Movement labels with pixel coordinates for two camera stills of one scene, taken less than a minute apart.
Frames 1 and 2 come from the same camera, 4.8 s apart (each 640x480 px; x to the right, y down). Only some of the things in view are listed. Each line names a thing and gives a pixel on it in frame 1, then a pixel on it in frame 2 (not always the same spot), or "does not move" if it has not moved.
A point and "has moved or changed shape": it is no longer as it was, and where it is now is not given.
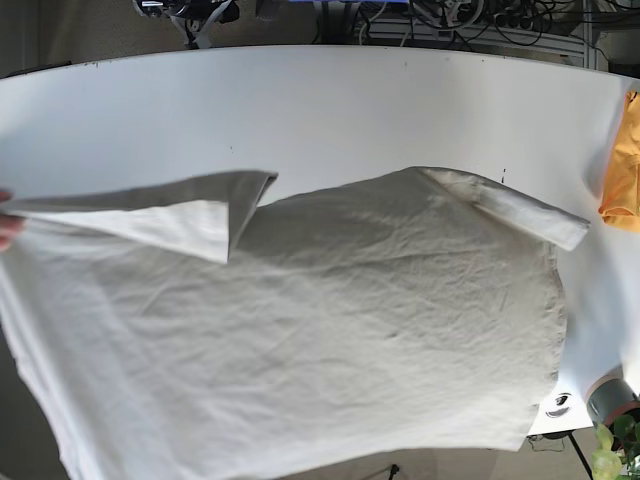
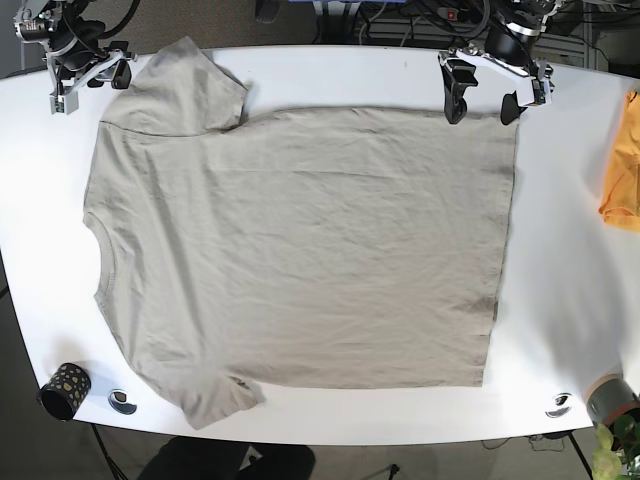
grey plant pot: x=609 y=397 does not move
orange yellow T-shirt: x=621 y=203 does not move
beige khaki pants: x=186 y=329 has moved or changed shape
